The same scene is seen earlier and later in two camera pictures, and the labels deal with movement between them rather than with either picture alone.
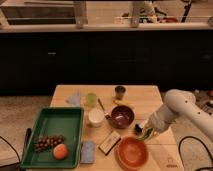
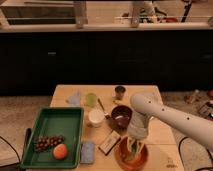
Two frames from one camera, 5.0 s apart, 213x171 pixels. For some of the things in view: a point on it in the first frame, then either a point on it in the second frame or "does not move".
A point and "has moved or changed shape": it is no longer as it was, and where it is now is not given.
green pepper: [148, 134] has moved or changed shape
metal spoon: [107, 115] does not move
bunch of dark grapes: [46, 143] does not move
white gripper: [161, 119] → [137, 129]
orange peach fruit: [60, 151] does not move
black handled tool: [28, 133] does not move
